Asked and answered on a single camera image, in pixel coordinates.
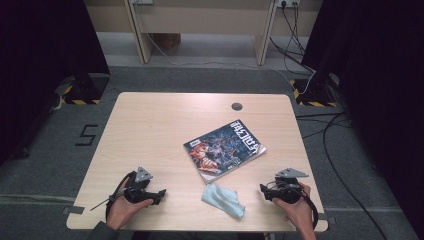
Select black curtain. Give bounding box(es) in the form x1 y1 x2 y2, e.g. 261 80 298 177
301 0 424 239
0 0 112 168

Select black cable tie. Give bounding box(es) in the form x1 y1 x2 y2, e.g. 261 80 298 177
89 196 116 212

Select black stand base striped tape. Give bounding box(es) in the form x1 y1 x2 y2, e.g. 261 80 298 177
289 71 342 108
62 72 111 106

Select short white cable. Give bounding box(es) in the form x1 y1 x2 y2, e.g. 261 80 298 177
299 70 317 96

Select person's left hand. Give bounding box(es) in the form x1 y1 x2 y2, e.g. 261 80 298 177
105 178 155 231

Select illustrated dark magazine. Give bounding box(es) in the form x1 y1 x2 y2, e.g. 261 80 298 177
182 119 268 184

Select light blue cloth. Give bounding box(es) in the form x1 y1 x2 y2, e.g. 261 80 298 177
200 182 246 220

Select long black floor cable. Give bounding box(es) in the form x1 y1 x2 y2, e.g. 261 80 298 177
321 113 389 240

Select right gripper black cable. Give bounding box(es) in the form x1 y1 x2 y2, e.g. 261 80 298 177
293 185 320 231

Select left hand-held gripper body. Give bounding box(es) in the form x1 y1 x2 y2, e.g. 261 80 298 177
123 165 158 205

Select short black floor cables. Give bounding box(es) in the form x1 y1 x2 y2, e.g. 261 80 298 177
294 112 353 139

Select black socket cables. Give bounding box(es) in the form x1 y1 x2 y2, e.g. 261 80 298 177
268 2 317 75

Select person's right hand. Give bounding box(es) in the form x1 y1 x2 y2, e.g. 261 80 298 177
272 182 316 231

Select long white floor cable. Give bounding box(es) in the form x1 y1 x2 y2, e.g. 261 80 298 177
145 32 296 88

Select brown cardboard box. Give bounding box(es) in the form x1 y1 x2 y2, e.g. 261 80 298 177
148 32 182 51

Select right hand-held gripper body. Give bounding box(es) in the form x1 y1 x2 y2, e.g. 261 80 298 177
268 167 309 204

